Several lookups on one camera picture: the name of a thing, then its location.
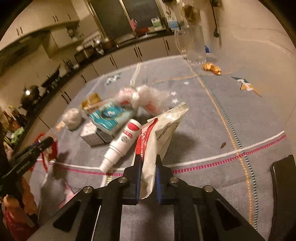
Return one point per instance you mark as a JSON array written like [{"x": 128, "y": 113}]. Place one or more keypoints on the left hand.
[{"x": 17, "y": 218}]

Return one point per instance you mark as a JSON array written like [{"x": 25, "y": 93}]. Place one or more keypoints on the white tube bottle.
[{"x": 121, "y": 144}]

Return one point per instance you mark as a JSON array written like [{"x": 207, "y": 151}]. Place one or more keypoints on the orange peel scraps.
[{"x": 213, "y": 68}]

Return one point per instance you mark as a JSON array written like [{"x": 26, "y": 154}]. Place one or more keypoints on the white detergent jug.
[{"x": 157, "y": 24}]

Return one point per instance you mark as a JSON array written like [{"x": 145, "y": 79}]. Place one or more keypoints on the brown tape roll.
[{"x": 92, "y": 99}]

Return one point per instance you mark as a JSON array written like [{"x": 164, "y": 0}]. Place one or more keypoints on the white snack wrapper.
[{"x": 158, "y": 144}]

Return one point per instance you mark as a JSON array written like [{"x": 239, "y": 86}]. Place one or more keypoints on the white tissue ball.
[{"x": 72, "y": 118}]

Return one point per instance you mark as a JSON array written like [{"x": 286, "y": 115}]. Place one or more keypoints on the pink cloth at window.
[{"x": 133, "y": 24}]

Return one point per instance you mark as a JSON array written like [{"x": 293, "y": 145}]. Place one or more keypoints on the red white torn carton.
[{"x": 143, "y": 138}]

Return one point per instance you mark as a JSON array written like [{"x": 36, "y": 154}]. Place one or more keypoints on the knotted white plastic bag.
[{"x": 150, "y": 99}]

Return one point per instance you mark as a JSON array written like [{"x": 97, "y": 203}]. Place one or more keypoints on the steel pot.
[{"x": 105, "y": 43}]

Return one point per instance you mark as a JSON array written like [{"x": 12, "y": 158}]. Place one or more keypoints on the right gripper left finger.
[{"x": 95, "y": 214}]

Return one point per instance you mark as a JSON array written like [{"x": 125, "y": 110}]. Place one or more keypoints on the teal white box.
[{"x": 110, "y": 118}]

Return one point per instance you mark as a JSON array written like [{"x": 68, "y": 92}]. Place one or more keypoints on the black wok with lid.
[{"x": 30, "y": 97}]

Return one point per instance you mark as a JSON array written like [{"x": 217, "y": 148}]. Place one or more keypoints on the long white slim box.
[{"x": 91, "y": 108}]

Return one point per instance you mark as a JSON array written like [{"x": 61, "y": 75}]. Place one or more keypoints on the red snack bag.
[{"x": 49, "y": 154}]

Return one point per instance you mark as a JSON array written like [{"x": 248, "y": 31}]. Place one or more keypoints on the clear glass pitcher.
[{"x": 190, "y": 43}]

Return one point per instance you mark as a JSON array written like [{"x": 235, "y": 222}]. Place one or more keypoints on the black frying pan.
[{"x": 51, "y": 78}]

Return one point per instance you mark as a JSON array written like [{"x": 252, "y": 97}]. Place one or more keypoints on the white blue medicine box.
[{"x": 93, "y": 136}]

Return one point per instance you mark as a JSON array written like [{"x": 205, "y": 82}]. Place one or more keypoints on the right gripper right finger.
[{"x": 200, "y": 213}]

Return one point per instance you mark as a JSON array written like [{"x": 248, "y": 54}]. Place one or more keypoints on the grey patterned tablecloth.
[{"x": 229, "y": 139}]

